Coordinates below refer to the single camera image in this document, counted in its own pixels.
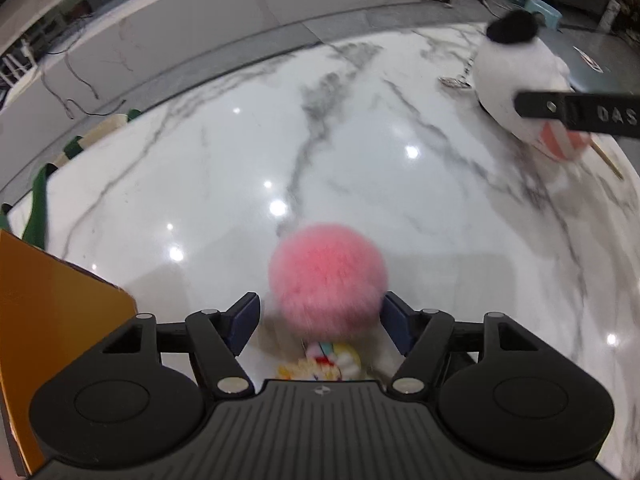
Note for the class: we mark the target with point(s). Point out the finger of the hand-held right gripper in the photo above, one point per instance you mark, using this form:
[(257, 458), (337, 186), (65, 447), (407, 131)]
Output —
[(575, 110)]

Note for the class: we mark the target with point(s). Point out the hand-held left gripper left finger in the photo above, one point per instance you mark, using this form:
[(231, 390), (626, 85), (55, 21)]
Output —
[(247, 312)]

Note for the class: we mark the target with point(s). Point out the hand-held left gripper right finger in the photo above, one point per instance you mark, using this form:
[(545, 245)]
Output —
[(395, 317)]

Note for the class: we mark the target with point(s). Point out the light pink fur pom-pom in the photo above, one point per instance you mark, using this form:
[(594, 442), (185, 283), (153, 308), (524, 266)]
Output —
[(325, 275)]

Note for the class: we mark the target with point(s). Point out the colourful cartoon charm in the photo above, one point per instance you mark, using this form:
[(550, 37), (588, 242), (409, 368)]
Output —
[(325, 362)]

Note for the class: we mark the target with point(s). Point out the orange box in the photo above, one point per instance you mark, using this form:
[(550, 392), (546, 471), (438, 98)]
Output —
[(50, 320)]

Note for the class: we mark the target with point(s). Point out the white marble desktop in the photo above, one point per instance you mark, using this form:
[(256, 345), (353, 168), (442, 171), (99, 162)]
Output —
[(200, 185)]

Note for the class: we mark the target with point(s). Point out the grey round stool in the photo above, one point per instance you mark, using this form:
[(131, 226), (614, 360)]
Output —
[(600, 67)]

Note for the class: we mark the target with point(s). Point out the blue plastic stool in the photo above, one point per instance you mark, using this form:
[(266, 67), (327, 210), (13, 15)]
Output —
[(542, 10)]

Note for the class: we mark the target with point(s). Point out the green and cream chair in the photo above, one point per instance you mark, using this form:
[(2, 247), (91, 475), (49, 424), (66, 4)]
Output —
[(37, 197)]

